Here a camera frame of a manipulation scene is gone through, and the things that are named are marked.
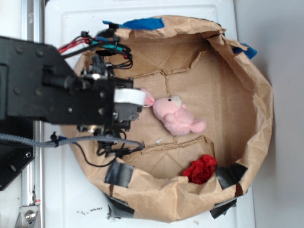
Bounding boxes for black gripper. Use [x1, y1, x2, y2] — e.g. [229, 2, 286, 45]
[77, 72, 143, 135]

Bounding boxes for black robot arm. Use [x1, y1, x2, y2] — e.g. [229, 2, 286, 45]
[0, 37, 146, 133]

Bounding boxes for pink plush bunny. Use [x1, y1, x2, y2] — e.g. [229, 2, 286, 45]
[141, 88, 207, 136]

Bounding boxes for red crumpled cloth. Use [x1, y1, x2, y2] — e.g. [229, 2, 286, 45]
[182, 154, 217, 184]

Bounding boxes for brown paper bag bin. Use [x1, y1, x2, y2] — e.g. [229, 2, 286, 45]
[70, 16, 273, 222]

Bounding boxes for grey braided cable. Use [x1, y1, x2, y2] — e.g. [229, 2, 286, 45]
[0, 133, 145, 149]

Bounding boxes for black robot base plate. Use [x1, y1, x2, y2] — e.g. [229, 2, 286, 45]
[0, 118, 34, 191]

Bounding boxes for aluminium frame rail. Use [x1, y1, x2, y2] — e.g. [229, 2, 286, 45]
[21, 0, 45, 228]

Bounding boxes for metal corner bracket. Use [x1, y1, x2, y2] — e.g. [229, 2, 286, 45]
[14, 205, 41, 228]

